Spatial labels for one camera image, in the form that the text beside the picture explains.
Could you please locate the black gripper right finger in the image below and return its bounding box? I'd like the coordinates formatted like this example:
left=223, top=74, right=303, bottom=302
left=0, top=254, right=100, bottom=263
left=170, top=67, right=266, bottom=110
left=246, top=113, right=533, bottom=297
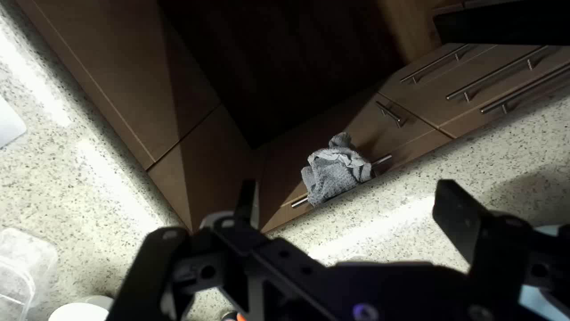
left=433, top=179, right=570, bottom=297

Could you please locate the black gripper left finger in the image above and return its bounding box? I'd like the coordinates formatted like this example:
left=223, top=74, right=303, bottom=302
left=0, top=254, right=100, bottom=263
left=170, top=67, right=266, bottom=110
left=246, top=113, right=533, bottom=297
left=105, top=178, right=259, bottom=321

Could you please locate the grey crumpled dish towel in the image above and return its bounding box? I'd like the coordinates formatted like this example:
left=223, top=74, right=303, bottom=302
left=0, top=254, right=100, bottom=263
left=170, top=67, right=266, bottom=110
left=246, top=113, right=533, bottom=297
left=301, top=131, right=373, bottom=206

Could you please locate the white cup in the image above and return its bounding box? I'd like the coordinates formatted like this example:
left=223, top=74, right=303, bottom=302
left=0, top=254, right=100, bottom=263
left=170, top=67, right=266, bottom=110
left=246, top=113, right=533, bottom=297
left=48, top=295, right=113, bottom=321

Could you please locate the clear plastic container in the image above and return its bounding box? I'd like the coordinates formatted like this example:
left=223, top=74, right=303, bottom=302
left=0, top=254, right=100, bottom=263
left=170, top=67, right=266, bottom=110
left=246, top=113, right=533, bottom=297
left=0, top=228, right=59, bottom=321

